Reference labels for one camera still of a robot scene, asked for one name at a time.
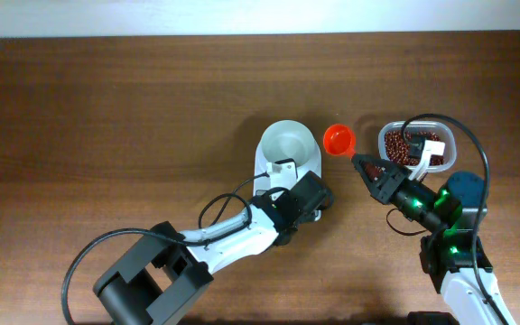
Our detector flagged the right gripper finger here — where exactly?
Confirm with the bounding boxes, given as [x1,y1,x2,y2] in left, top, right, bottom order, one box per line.
[353,161,380,197]
[351,153,400,174]

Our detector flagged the orange measuring scoop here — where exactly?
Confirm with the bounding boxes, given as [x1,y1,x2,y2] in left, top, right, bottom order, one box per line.
[323,124,356,158]

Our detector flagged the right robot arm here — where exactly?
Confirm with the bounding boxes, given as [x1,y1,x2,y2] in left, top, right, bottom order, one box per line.
[351,154,515,324]

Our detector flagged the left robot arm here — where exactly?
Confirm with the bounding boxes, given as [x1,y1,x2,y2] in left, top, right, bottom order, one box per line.
[93,172,333,324]

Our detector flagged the white digital kitchen scale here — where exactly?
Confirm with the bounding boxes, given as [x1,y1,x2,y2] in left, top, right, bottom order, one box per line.
[253,134,322,195]

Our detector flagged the red beans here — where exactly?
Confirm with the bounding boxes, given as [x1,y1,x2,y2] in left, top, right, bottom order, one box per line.
[384,131,441,166]

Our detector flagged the clear plastic container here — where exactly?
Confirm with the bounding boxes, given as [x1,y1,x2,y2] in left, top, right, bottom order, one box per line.
[378,121,457,173]

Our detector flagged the white round bowl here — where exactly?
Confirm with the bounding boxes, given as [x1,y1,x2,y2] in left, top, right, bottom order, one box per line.
[259,120,317,166]

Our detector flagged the left black cable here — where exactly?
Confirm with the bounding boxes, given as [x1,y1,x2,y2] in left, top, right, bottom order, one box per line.
[60,172,279,325]

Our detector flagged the black cable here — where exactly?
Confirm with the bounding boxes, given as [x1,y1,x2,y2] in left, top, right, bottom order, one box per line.
[385,112,509,325]
[60,172,279,325]

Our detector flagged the right black cable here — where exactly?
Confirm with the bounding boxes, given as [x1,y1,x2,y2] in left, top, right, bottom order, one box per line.
[385,112,509,325]

